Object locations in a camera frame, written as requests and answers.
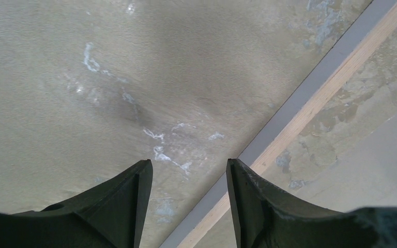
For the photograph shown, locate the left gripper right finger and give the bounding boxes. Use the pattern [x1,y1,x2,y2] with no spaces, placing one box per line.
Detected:
[226,159,397,247]

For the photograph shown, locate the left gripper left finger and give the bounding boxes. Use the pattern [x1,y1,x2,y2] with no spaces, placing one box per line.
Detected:
[0,160,153,247]

